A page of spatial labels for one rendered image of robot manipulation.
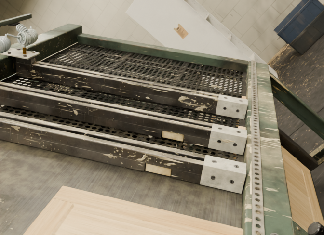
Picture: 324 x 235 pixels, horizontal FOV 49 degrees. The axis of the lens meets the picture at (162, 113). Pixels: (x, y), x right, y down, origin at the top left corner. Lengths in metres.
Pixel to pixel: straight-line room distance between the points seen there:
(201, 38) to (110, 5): 2.19
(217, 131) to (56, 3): 5.58
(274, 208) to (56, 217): 0.55
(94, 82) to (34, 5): 5.22
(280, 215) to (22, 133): 0.81
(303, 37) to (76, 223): 4.29
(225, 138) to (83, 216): 0.58
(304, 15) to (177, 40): 1.58
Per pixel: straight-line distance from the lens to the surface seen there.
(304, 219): 1.75
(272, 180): 1.11
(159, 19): 4.56
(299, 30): 4.87
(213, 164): 1.07
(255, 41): 5.92
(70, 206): 0.96
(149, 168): 1.10
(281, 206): 1.02
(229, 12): 5.85
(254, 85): 1.84
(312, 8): 4.87
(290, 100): 2.38
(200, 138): 1.28
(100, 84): 1.64
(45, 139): 1.19
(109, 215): 0.93
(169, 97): 1.57
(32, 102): 1.46
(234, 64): 2.22
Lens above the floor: 1.31
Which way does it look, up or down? 5 degrees down
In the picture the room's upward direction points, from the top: 50 degrees counter-clockwise
